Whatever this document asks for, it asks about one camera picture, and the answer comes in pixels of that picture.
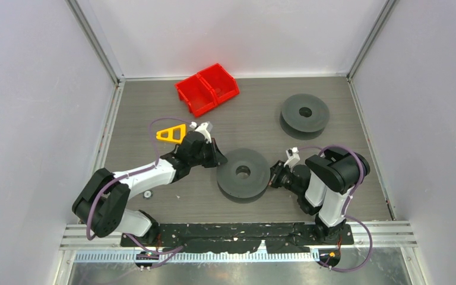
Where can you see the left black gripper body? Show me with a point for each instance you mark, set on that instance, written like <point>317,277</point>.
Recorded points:
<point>206,156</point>

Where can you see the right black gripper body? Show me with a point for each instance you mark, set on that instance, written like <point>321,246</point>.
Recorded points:
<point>281,176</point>

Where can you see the grey spool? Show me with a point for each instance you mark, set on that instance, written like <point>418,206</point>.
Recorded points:
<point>245,176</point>
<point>304,116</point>

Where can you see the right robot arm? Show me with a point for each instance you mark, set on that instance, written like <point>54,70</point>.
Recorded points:
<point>324,184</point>

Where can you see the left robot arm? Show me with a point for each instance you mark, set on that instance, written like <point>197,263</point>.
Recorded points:
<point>102,203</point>

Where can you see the yellow triangular plastic piece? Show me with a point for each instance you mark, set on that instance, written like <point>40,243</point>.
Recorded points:
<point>173,134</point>

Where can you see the left red bin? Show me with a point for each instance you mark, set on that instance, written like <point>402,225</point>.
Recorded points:
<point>197,95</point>

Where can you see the red bin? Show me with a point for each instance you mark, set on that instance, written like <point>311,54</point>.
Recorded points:
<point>197,95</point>
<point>223,85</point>

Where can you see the small round connector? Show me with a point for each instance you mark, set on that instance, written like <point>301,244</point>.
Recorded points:
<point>147,194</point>

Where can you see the right red bin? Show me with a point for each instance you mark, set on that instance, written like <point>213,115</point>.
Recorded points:
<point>223,85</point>

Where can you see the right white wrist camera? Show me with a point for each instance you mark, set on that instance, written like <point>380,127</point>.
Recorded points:
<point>293,157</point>

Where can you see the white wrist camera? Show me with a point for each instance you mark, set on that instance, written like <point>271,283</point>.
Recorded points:
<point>293,157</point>
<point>203,128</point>

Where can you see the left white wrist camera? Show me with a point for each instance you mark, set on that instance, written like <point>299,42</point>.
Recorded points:
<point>203,128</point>

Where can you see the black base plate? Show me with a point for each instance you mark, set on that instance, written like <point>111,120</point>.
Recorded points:
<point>240,238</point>

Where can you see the grey slotted cable duct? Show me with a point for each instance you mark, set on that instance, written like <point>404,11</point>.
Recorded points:
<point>136,257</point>

